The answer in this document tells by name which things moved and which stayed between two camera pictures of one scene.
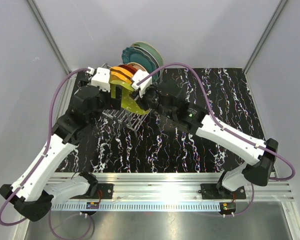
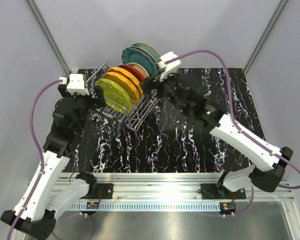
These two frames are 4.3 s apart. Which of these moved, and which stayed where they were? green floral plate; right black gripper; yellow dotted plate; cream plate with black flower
Moved: right black gripper
Stayed: yellow dotted plate; cream plate with black flower; green floral plate
